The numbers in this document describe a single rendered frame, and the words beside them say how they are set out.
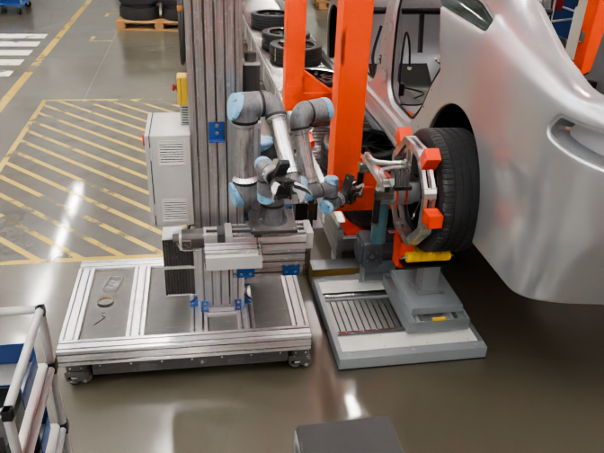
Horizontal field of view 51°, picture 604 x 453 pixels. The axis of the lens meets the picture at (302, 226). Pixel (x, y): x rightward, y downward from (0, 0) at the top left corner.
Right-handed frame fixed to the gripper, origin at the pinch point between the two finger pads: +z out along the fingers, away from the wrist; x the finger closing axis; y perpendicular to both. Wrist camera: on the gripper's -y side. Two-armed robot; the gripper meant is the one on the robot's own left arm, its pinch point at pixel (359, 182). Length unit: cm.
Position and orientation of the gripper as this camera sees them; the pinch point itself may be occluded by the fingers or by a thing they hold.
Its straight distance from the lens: 350.6
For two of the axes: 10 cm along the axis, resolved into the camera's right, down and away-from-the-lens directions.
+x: 8.1, 3.0, -5.0
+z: 5.8, -3.7, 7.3
